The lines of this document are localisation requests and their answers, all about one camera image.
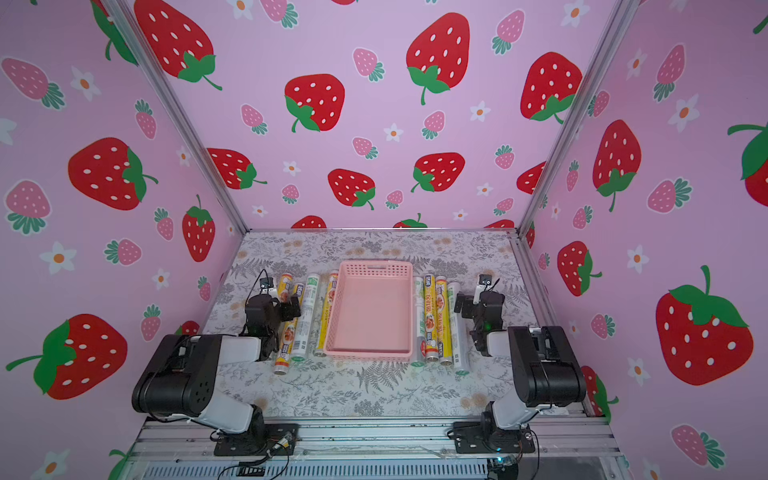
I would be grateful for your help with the pink plastic basket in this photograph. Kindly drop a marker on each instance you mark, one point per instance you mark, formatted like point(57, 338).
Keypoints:
point(372, 315)

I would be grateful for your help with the aluminium frame rail front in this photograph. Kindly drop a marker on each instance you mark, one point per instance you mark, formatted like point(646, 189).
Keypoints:
point(552, 447)

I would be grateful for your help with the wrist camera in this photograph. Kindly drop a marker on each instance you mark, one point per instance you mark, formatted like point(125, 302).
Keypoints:
point(485, 282)
point(271, 291)

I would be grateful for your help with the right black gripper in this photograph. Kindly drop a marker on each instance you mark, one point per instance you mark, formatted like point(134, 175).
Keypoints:
point(466, 306)

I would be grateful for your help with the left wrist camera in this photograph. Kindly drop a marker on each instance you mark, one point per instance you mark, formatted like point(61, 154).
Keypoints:
point(271, 291)

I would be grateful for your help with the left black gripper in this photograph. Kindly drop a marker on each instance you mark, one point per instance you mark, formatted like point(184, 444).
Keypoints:
point(285, 307)

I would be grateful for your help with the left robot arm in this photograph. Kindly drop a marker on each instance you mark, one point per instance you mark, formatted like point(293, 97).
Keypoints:
point(179, 382)

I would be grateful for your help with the white grape wrap roll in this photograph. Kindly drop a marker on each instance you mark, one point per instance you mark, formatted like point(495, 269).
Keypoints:
point(419, 355)

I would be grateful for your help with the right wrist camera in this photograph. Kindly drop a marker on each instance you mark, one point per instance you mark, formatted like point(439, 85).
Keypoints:
point(485, 282)

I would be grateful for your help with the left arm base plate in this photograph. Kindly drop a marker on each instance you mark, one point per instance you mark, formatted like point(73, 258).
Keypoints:
point(268, 439)

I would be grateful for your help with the white green wrap roll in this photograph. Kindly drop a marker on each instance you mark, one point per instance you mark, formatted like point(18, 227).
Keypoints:
point(300, 345)

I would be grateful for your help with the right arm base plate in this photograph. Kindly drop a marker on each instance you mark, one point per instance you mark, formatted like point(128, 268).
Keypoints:
point(479, 438)

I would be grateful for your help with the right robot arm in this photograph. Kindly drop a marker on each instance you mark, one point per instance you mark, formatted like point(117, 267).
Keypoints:
point(545, 371)

